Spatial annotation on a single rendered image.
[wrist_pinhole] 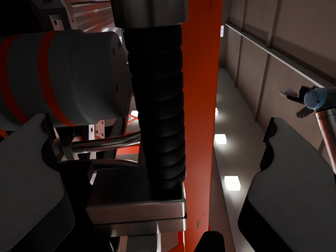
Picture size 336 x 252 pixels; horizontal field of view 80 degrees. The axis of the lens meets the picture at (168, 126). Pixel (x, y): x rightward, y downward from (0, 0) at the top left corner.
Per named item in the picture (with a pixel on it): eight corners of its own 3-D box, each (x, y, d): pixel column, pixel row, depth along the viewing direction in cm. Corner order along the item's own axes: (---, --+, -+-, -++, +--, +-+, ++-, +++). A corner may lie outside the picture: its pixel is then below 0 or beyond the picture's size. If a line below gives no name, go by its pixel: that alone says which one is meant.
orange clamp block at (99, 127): (68, 138, 57) (81, 142, 66) (95, 135, 57) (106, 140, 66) (68, 114, 58) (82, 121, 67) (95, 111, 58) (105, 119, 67)
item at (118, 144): (59, 145, 39) (76, 183, 45) (158, 137, 39) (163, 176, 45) (86, 104, 54) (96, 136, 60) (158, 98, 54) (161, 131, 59)
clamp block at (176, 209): (81, 209, 17) (97, 241, 20) (186, 200, 17) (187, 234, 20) (96, 167, 22) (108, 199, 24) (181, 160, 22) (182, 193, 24)
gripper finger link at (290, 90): (282, 83, 106) (301, 88, 101) (278, 93, 109) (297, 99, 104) (280, 84, 104) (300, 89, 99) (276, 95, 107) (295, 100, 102)
